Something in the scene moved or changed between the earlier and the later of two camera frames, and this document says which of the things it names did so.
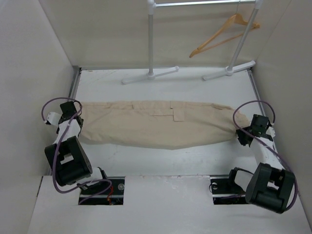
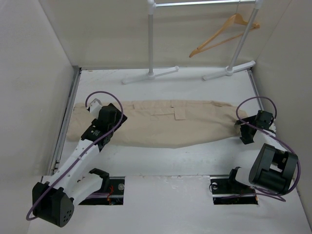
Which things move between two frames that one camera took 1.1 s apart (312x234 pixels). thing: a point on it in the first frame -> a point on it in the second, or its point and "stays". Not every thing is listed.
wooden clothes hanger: x=236 y=18 stays
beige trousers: x=162 y=125 stays
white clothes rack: x=230 y=70 stays
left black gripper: x=79 y=133 -> x=123 y=119
